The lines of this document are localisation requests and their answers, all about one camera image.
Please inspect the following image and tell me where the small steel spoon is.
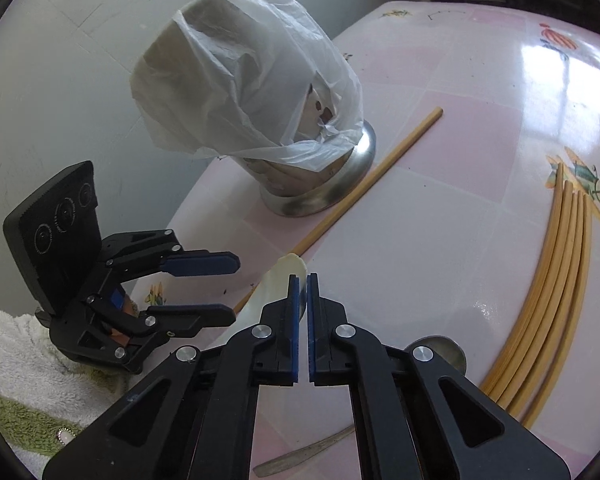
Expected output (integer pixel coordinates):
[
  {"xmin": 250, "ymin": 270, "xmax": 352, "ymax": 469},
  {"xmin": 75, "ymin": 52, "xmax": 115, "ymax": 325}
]
[{"xmin": 252, "ymin": 335, "xmax": 467, "ymax": 479}]

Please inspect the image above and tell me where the cream ceramic spoon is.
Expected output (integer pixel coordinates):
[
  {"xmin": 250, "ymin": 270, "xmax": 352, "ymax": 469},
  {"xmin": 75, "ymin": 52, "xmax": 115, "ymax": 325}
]
[{"xmin": 230, "ymin": 254, "xmax": 308, "ymax": 334}]

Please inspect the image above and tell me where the bamboo chopstick five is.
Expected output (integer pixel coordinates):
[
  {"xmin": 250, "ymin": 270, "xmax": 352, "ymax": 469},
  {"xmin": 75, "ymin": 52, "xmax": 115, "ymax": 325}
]
[{"xmin": 520, "ymin": 192, "xmax": 592, "ymax": 429}]

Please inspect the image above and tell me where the bamboo chopstick one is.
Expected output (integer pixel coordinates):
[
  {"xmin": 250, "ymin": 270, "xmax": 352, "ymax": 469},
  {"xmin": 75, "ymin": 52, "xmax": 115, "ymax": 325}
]
[{"xmin": 480, "ymin": 162, "xmax": 564, "ymax": 400}]

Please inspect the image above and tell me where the single bamboo chopstick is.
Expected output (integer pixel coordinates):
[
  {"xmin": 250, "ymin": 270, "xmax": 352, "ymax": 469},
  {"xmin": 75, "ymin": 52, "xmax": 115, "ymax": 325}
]
[{"xmin": 232, "ymin": 105, "xmax": 444, "ymax": 316}]

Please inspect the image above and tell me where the bamboo chopstick four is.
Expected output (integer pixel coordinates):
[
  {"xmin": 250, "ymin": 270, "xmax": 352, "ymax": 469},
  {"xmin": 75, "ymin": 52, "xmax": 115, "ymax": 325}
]
[{"xmin": 506, "ymin": 191, "xmax": 586, "ymax": 417}]

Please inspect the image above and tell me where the bamboo chopstick three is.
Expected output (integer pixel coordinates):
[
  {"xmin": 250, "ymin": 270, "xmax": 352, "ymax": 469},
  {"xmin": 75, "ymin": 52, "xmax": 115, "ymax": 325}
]
[{"xmin": 495, "ymin": 182, "xmax": 579, "ymax": 408}]

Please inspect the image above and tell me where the left forearm white sleeve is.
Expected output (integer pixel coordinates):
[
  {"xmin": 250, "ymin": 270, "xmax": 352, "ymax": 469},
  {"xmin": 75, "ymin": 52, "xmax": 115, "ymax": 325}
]
[{"xmin": 0, "ymin": 310, "xmax": 129, "ymax": 479}]

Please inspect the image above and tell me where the person left hand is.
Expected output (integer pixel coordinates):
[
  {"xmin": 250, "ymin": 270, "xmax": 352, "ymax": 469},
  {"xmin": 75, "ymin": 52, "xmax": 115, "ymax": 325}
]
[{"xmin": 110, "ymin": 294, "xmax": 140, "ymax": 347}]

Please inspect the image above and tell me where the steel utensil holder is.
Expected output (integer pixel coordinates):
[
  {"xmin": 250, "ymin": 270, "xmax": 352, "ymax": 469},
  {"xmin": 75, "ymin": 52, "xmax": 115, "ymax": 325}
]
[{"xmin": 234, "ymin": 122, "xmax": 376, "ymax": 218}]

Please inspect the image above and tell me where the white plastic bag liner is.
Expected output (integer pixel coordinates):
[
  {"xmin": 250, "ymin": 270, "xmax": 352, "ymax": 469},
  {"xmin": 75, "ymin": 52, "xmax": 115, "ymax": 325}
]
[{"xmin": 130, "ymin": 0, "xmax": 363, "ymax": 172}]

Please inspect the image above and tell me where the pink floral tablecloth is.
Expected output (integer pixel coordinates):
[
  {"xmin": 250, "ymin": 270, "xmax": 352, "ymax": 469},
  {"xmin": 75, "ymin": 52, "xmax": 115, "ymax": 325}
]
[{"xmin": 130, "ymin": 1, "xmax": 600, "ymax": 480}]

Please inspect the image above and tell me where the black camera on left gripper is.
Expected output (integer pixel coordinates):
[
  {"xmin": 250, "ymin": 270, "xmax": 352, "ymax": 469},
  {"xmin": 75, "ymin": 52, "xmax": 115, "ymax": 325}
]
[{"xmin": 3, "ymin": 160, "xmax": 102, "ymax": 316}]

